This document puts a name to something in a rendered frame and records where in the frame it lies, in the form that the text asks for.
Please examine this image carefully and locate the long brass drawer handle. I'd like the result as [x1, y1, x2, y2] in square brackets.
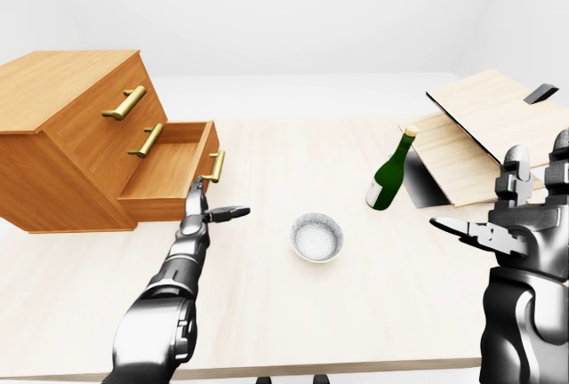
[101, 85, 148, 123]

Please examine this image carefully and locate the white speckled bowl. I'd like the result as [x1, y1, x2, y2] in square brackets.
[290, 211, 345, 266]

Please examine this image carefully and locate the wooden drawer with mid-length handle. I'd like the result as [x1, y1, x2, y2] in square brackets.
[72, 121, 173, 199]

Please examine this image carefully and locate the wooden cabinet with drawers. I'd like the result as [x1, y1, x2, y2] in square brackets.
[0, 49, 226, 236]

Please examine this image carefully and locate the wooden drawer with long handle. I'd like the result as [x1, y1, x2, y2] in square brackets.
[42, 51, 169, 166]

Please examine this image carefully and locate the short brass drawer handle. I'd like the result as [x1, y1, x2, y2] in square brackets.
[198, 149, 227, 185]

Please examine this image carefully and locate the pale wooden box body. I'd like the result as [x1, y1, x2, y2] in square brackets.
[397, 112, 549, 211]

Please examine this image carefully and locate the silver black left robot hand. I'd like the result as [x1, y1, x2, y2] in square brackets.
[177, 176, 252, 237]

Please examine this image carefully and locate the mid-length brass drawer handle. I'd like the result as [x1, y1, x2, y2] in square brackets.
[127, 123, 164, 157]

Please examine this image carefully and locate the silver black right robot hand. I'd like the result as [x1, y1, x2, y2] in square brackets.
[429, 128, 569, 281]

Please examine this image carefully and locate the pale wooden box lid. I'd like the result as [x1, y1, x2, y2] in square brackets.
[425, 68, 569, 169]

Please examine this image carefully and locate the wooden drawer with short handle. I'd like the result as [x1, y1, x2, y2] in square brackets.
[116, 119, 222, 222]

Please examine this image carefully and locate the green glass bottle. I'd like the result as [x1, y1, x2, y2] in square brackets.
[365, 125, 421, 213]

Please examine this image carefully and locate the black box lid handle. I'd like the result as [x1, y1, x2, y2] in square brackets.
[523, 83, 561, 107]

